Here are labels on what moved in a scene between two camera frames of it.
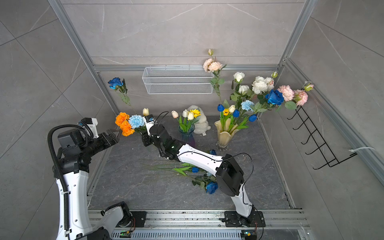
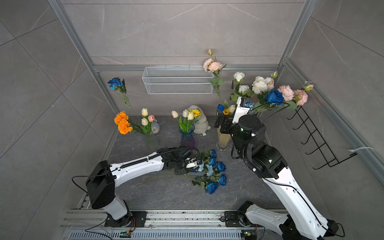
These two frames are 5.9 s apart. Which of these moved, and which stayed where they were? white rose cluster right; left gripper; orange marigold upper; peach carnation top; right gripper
Moved: right gripper; left gripper
Stayed: white rose cluster right; orange marigold upper; peach carnation top
